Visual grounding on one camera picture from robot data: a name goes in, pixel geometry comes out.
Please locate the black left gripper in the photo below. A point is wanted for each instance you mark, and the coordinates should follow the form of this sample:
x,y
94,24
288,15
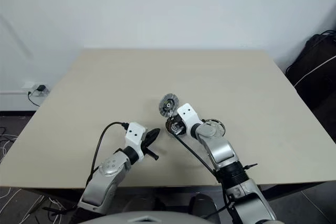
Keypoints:
x,y
145,144

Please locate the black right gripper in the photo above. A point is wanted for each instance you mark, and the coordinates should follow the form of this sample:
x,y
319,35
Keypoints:
x,y
181,124

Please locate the grey robot torso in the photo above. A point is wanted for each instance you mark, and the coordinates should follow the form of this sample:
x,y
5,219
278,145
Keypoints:
x,y
147,217

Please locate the black power adapter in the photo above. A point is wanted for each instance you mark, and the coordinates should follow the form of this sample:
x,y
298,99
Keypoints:
x,y
40,89

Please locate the black bag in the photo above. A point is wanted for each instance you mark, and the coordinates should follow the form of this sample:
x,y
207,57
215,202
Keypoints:
x,y
315,77

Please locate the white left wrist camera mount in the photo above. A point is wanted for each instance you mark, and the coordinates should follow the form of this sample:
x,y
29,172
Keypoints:
x,y
135,132

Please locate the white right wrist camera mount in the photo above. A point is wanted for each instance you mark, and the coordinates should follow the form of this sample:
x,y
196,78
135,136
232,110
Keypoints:
x,y
188,115

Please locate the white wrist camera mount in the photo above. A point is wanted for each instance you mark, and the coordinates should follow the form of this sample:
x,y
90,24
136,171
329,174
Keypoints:
x,y
188,115
135,132

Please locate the silver spoked rotor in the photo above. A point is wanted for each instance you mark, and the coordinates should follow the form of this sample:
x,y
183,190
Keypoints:
x,y
169,104

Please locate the white wall socket strip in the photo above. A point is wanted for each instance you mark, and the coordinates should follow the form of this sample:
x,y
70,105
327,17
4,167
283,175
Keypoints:
x,y
29,85

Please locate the dark rounded shape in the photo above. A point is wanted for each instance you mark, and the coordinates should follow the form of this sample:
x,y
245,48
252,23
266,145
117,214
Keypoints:
x,y
203,204

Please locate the round motor housing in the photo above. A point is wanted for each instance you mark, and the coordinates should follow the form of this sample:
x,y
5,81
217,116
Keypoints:
x,y
170,129

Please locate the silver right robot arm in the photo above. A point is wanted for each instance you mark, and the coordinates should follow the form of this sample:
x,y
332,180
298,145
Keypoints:
x,y
220,150

